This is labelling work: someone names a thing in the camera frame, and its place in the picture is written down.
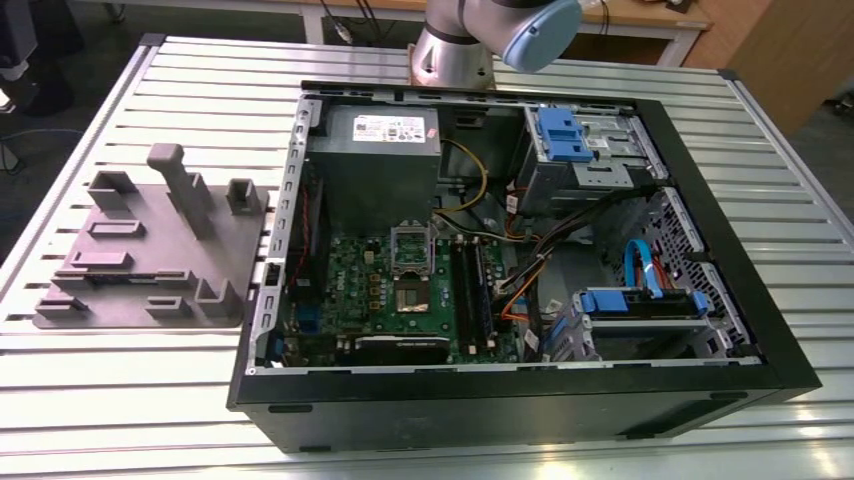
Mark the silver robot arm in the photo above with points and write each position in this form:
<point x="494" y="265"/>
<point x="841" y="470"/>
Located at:
<point x="447" y="60"/>

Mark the grey power supply unit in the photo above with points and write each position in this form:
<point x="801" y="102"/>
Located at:
<point x="374" y="185"/>

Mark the green motherboard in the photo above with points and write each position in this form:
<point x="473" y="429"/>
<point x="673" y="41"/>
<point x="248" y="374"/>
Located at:
<point x="350" y="285"/>

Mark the grey parts rack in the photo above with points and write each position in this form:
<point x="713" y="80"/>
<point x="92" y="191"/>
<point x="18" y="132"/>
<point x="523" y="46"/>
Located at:
<point x="160" y="240"/>

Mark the blue plastic drive latch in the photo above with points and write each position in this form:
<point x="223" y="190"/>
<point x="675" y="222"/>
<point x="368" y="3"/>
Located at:
<point x="563" y="135"/>

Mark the hard disk in blue carrier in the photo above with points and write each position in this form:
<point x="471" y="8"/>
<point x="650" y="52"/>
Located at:
<point x="603" y="302"/>

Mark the black RAM slot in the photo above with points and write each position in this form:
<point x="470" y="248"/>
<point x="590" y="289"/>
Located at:
<point x="477" y="295"/>
<point x="461" y="295"/>
<point x="469" y="295"/>

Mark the wooden desk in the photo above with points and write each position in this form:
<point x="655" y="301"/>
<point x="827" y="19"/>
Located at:
<point x="654" y="17"/>

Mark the grey metal disk bay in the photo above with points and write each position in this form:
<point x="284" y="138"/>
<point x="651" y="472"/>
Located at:
<point x="641" y="327"/>

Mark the black graphics card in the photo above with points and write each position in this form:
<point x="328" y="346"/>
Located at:
<point x="400" y="348"/>

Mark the brown wooden cabinet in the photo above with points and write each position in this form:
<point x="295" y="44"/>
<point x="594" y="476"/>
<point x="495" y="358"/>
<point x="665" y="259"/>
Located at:
<point x="787" y="50"/>

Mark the grey metal drive cage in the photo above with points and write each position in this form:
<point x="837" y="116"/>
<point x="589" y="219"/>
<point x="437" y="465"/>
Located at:
<point x="601" y="177"/>

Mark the CPU socket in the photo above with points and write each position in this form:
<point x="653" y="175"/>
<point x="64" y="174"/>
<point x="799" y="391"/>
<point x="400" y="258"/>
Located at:
<point x="412" y="298"/>

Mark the black PC case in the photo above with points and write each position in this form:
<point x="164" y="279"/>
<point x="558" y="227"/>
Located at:
<point x="467" y="415"/>

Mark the blue RAM stick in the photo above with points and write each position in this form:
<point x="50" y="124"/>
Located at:
<point x="114" y="278"/>
<point x="487" y="295"/>

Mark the blue VGA port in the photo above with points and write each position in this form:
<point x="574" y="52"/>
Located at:
<point x="276" y="350"/>

